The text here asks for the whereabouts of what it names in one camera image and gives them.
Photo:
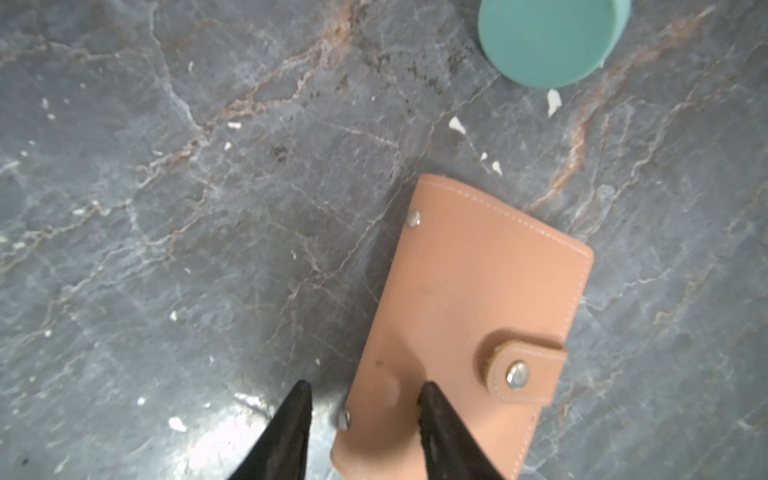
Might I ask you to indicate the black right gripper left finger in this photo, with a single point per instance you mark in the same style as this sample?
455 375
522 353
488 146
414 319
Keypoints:
281 450

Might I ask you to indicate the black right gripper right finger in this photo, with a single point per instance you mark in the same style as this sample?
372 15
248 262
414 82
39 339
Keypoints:
450 450

